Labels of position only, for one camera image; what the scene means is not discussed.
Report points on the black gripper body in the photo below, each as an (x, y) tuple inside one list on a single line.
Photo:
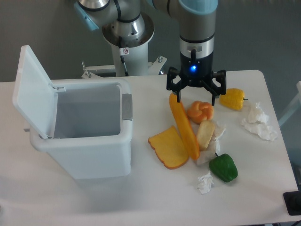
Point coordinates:
[(196, 73)]

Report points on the white trash bin lid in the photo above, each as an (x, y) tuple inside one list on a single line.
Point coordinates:
[(35, 96)]

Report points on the green bell pepper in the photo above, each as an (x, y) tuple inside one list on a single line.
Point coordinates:
[(223, 167)]

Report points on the large crumpled white tissue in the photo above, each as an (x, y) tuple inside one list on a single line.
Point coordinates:
[(256, 123)]

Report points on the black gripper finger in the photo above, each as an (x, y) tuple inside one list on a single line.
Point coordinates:
[(176, 87), (215, 83)]

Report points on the white frame at right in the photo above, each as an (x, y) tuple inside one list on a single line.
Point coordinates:
[(292, 107)]

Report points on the orange knotted bread roll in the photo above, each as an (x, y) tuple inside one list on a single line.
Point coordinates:
[(200, 111)]

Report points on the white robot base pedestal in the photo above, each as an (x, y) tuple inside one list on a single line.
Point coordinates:
[(127, 62)]

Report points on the small crumpled white tissue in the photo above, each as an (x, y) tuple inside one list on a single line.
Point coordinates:
[(205, 183)]

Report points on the orange toast bread slice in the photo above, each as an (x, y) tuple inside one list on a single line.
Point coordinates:
[(169, 148)]

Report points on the pale small toast piece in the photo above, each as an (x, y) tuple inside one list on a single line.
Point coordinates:
[(204, 134)]

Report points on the long orange baguette bread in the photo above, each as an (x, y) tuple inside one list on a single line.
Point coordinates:
[(183, 124)]

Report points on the yellow bell pepper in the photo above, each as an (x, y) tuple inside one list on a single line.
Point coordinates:
[(233, 99)]

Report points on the white trash bin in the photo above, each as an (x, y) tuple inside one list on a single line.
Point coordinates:
[(93, 128)]

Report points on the crumpled tissue under bread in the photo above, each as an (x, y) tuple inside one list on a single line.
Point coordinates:
[(214, 145)]

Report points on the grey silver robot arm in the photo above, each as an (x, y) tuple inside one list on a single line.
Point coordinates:
[(128, 30)]

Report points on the black device at edge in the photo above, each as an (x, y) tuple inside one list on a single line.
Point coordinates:
[(293, 202)]

